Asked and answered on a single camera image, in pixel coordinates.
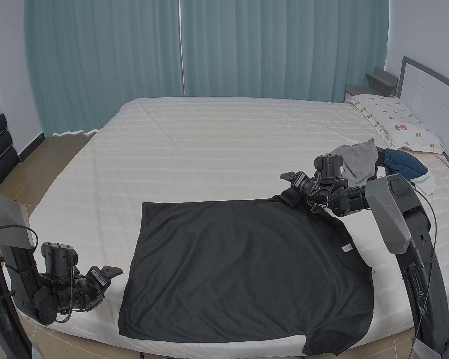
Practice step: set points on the blue-green curtain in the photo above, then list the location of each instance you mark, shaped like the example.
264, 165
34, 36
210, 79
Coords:
104, 51
284, 39

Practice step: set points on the black T-shirt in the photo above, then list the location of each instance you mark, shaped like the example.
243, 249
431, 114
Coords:
228, 267

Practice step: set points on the white printed pillow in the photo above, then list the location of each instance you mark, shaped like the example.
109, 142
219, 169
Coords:
393, 120

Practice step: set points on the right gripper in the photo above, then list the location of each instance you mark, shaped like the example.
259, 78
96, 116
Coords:
303, 185

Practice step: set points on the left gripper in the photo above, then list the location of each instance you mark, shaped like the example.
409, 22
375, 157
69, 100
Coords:
99, 279

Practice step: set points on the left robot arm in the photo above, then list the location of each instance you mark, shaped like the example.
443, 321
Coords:
56, 260

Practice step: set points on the grey bedside table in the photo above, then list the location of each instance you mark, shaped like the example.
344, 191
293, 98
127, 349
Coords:
381, 77

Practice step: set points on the bed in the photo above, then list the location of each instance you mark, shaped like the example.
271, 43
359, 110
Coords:
228, 144

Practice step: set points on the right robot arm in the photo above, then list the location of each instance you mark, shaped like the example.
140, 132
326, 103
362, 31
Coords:
393, 215

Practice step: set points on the pile of clothes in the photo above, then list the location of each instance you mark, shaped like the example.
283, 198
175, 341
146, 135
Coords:
359, 163

